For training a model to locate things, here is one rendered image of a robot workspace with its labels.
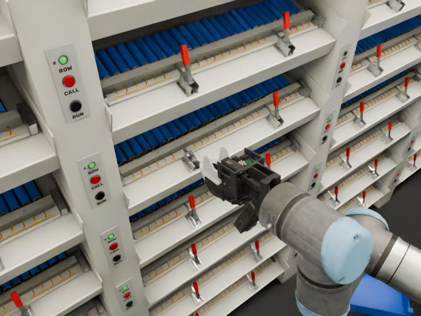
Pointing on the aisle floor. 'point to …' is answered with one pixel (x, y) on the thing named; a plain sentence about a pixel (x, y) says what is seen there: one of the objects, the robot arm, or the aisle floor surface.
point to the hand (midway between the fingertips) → (207, 166)
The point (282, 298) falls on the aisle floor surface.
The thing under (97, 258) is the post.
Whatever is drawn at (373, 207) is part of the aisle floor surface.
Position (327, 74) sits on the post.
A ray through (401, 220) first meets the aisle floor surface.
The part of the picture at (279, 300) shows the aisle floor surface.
